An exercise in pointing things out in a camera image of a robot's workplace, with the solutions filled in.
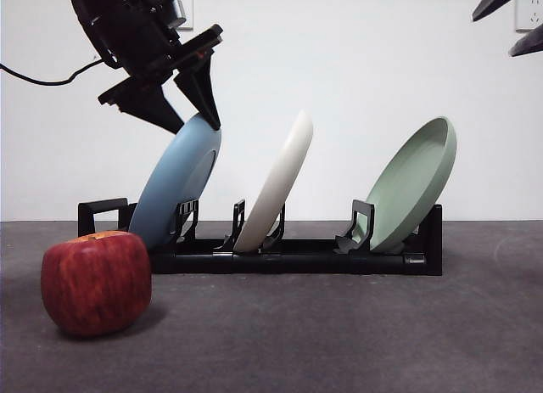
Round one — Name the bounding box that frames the light blue plate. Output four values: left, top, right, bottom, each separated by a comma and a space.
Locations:
128, 112, 223, 250

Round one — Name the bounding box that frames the black cable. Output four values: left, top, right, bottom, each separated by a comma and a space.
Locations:
0, 57, 105, 87

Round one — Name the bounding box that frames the pale green plate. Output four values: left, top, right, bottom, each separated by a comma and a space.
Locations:
364, 115, 458, 252

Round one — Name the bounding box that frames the black plate rack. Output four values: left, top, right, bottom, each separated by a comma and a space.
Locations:
78, 197, 444, 278

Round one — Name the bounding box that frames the red apple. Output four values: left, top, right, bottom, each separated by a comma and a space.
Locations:
41, 230, 153, 338

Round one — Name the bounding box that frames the cream white plate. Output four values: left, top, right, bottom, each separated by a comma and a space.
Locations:
232, 109, 314, 254

